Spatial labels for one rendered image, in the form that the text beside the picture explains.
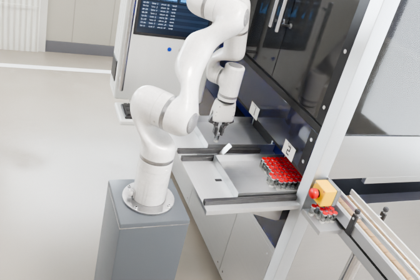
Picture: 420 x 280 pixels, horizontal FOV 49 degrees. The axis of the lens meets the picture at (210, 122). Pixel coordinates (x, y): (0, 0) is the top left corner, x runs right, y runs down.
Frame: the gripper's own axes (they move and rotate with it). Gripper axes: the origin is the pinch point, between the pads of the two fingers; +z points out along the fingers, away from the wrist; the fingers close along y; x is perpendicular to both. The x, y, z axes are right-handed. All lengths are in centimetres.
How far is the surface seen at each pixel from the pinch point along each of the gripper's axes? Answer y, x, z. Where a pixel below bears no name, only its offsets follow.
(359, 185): -61, 31, 10
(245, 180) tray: -3.3, 27.4, 7.3
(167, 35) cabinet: 13, -55, -23
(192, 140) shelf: 9.5, -3.6, 7.5
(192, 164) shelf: 16.0, 15.4, 7.5
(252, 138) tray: -22.1, -5.3, 7.4
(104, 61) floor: -6, -302, 96
